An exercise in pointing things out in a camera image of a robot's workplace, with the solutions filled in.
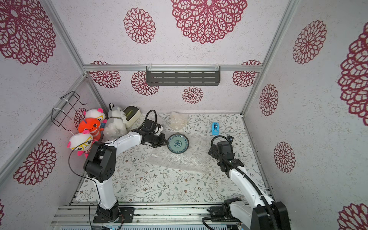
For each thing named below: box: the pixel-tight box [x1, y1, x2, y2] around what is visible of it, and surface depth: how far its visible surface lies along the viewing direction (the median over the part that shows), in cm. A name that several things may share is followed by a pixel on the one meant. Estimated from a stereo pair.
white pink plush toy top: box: [84, 107, 106, 122], surface depth 97 cm
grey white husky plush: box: [103, 103, 128, 138], surface depth 102 cm
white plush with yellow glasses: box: [67, 129, 96, 159], surface depth 84 cm
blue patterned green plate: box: [167, 133, 190, 154], surface depth 97 cm
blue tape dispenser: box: [211, 122, 220, 136], surface depth 111 cm
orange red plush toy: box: [78, 117, 104, 141], surface depth 91 cm
